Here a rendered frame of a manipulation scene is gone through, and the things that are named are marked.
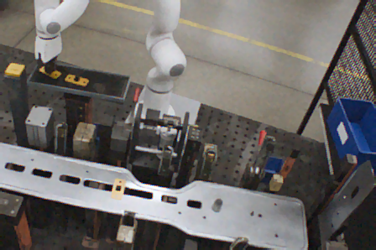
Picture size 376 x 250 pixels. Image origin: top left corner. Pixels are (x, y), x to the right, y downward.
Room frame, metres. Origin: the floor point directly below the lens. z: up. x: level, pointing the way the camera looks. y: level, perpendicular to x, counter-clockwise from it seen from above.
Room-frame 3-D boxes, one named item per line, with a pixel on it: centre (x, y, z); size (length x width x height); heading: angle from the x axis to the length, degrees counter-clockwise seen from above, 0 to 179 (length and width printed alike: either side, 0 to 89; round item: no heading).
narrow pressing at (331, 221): (0.76, -0.70, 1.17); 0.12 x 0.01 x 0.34; 174
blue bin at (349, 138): (1.15, -0.91, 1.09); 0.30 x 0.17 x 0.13; 1
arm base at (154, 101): (1.44, -0.09, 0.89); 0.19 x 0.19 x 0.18
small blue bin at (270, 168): (1.22, -0.64, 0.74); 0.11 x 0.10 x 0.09; 84
